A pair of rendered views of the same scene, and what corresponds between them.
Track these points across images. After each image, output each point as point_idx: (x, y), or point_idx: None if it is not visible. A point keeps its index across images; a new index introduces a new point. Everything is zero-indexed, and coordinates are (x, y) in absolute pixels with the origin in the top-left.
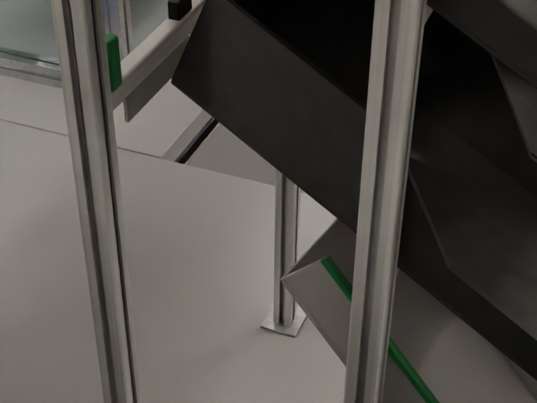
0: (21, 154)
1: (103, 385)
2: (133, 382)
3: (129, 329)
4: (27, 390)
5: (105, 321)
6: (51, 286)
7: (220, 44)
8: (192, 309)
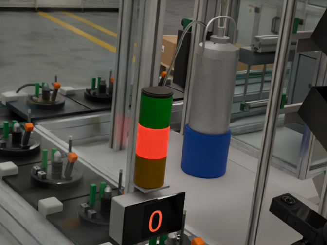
0: (253, 182)
1: (252, 202)
2: (261, 205)
3: (264, 184)
4: (226, 239)
5: (259, 179)
6: (247, 218)
7: (311, 101)
8: (295, 240)
